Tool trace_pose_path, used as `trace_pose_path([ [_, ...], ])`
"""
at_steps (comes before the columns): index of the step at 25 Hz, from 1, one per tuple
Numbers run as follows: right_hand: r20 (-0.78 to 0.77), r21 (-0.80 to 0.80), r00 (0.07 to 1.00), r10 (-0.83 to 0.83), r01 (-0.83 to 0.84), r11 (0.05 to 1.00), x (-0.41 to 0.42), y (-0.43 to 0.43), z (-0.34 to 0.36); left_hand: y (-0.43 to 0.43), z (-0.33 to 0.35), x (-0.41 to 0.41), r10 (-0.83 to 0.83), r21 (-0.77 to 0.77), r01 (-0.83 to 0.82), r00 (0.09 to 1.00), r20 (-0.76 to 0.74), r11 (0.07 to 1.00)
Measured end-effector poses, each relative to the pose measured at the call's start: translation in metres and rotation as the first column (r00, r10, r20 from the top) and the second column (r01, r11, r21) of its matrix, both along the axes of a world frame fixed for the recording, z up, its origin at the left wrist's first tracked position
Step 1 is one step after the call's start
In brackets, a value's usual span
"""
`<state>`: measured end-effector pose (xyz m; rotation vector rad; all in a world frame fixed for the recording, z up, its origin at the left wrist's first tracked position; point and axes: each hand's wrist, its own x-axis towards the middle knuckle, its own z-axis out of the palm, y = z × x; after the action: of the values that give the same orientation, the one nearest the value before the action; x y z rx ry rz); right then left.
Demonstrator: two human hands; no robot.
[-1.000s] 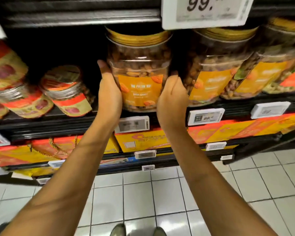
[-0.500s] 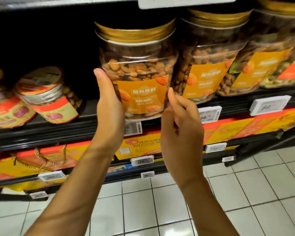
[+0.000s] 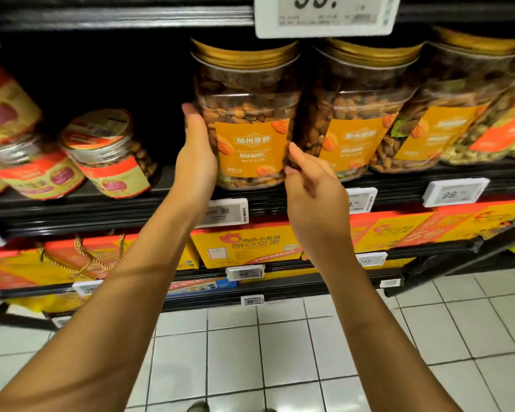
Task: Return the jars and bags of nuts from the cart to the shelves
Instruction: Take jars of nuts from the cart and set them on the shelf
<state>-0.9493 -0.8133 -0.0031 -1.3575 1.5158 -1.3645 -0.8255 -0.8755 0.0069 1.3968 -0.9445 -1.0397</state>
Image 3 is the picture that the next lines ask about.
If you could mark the person's left hand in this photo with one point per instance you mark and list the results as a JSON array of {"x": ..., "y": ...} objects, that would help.
[{"x": 196, "y": 163}]

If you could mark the person's right hand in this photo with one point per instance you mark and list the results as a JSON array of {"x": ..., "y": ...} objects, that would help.
[{"x": 317, "y": 210}]

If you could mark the row of small cashew jars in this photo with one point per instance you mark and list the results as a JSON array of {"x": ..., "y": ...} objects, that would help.
[{"x": 111, "y": 158}]

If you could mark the black metal store shelf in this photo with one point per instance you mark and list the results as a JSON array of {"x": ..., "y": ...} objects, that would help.
[{"x": 86, "y": 214}]

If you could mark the pistachio jars orange label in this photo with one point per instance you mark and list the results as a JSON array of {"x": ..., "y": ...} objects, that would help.
[{"x": 506, "y": 128}]

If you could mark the person's left forearm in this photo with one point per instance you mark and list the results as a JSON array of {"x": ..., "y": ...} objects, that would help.
[{"x": 94, "y": 339}]

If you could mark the person's right forearm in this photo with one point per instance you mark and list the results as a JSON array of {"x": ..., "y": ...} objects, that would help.
[{"x": 386, "y": 356}]

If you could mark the person's shoe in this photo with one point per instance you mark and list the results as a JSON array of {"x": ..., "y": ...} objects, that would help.
[{"x": 197, "y": 407}]

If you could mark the orange yellow gift box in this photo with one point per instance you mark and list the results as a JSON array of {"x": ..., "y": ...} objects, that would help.
[{"x": 382, "y": 231}]

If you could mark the flat blue box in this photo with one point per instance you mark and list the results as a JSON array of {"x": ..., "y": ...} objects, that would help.
[{"x": 197, "y": 285}]

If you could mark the red orange gift box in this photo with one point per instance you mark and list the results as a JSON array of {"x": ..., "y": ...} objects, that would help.
[{"x": 472, "y": 220}]

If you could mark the large white price tag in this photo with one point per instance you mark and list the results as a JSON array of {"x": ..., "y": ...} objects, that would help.
[{"x": 326, "y": 14}]

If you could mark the flat yellow box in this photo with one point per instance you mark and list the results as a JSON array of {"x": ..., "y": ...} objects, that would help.
[{"x": 43, "y": 303}]

